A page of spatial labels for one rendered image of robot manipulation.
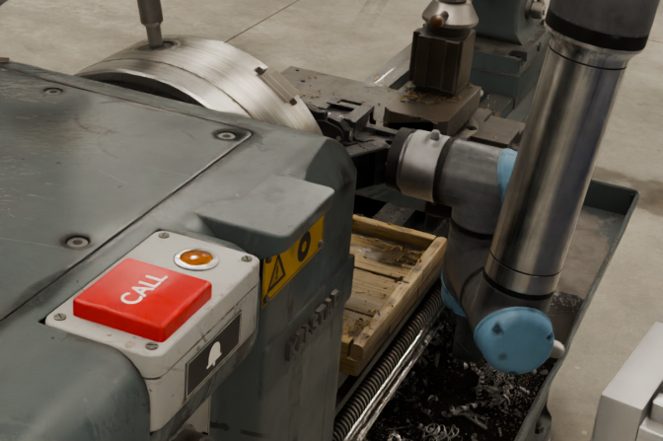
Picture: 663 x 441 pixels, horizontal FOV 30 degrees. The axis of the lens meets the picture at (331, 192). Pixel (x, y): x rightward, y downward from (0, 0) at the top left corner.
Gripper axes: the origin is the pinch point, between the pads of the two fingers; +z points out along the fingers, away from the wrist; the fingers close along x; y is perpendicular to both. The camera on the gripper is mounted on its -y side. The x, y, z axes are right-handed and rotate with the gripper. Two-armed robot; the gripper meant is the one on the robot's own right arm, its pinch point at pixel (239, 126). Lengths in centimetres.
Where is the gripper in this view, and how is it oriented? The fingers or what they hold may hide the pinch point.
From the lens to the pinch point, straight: 143.4
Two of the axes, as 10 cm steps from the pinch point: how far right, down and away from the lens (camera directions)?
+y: 3.9, -3.7, 8.4
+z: -9.2, -2.4, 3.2
